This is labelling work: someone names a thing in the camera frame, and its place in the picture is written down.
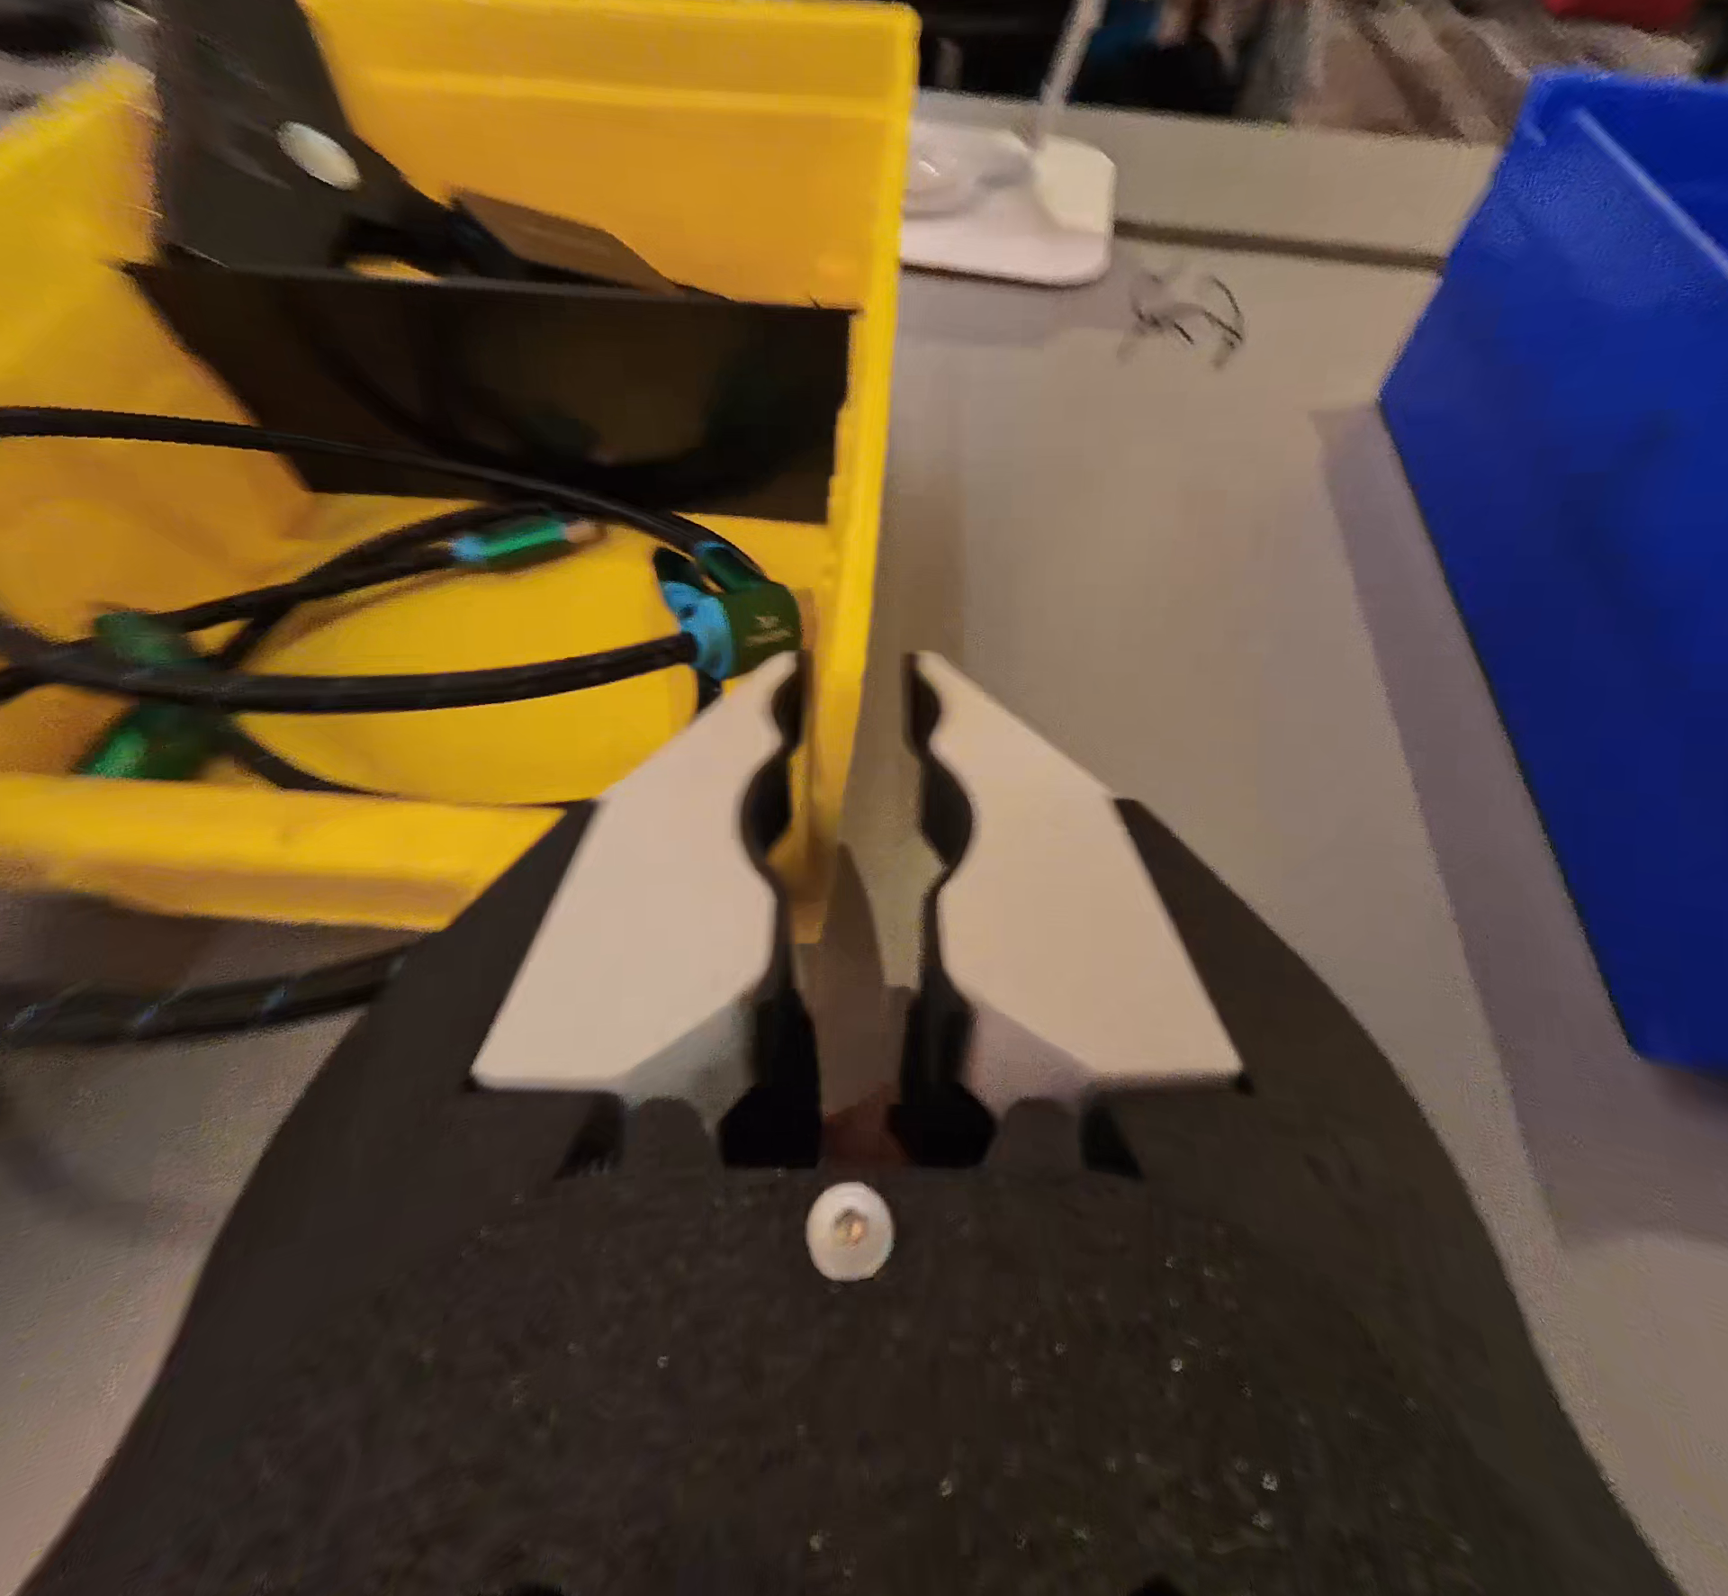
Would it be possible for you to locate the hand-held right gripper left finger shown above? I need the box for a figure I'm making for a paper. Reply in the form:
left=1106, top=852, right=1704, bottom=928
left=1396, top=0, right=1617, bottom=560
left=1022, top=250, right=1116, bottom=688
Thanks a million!
left=478, top=654, right=827, bottom=1172

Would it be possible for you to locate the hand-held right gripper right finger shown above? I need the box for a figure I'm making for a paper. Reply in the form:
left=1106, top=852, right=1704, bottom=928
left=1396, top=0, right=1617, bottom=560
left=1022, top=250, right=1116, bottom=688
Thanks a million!
left=887, top=654, right=1235, bottom=1172

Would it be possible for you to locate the yellow plastic bin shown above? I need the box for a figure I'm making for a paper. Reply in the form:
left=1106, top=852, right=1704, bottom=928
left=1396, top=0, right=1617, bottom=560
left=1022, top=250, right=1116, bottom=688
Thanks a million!
left=0, top=0, right=922, bottom=942

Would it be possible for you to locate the grey desk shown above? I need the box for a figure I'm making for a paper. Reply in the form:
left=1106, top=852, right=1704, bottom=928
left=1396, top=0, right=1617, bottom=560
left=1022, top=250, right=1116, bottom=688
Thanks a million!
left=0, top=90, right=1728, bottom=1596

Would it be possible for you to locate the black bin divider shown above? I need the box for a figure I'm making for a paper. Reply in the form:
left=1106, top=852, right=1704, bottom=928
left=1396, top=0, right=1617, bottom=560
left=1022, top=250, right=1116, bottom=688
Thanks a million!
left=127, top=260, right=852, bottom=527

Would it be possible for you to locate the black twist tie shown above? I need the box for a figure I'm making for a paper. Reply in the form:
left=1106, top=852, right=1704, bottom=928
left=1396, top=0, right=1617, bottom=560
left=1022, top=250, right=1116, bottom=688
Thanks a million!
left=1115, top=263, right=1252, bottom=368

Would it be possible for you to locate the blue plastic bin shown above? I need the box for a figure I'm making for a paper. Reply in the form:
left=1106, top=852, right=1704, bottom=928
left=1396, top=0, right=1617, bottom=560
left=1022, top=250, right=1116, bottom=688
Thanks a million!
left=1381, top=73, right=1728, bottom=1074

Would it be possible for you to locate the white lamp base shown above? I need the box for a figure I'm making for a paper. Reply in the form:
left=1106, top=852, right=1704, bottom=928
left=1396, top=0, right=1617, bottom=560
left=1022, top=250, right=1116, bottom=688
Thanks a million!
left=612, top=0, right=1246, bottom=287

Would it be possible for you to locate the grey desk cable tray cover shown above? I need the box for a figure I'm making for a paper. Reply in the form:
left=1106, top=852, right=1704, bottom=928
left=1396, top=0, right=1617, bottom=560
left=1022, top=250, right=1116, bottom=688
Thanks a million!
left=1116, top=218, right=1448, bottom=274

